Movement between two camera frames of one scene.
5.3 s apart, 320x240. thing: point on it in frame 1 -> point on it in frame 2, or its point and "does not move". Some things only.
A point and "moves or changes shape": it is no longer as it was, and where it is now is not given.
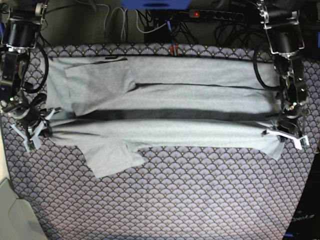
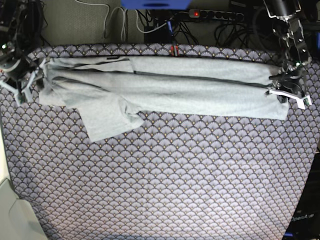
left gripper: [29, 114] -> [19, 71]
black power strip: [216, 15] does not move
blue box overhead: [155, 4] does not move
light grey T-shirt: [114, 107] moves or changes shape
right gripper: [289, 121] -> [290, 80]
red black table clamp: [174, 50] does not move
